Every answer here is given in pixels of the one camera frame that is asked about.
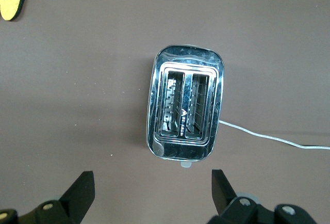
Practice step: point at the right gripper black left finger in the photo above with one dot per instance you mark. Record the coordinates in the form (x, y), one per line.
(77, 195)

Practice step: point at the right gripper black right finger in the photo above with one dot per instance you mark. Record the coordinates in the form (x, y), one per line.
(224, 198)

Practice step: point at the chrome two-slot toaster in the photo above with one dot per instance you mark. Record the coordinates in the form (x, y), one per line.
(180, 154)

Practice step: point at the brown table cover sheet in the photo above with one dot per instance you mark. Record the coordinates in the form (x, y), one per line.
(77, 79)

